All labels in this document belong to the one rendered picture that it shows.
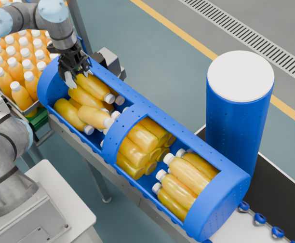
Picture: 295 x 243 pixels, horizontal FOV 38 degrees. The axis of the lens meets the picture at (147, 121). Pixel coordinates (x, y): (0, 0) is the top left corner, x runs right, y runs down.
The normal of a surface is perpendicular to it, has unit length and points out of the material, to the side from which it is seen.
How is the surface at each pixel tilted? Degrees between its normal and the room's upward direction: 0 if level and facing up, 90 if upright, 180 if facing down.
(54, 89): 90
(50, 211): 90
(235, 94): 0
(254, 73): 0
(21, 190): 33
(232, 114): 90
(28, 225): 90
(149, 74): 0
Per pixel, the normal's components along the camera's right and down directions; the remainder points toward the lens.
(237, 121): -0.10, 0.84
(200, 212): -0.55, 0.03
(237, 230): -0.11, -0.54
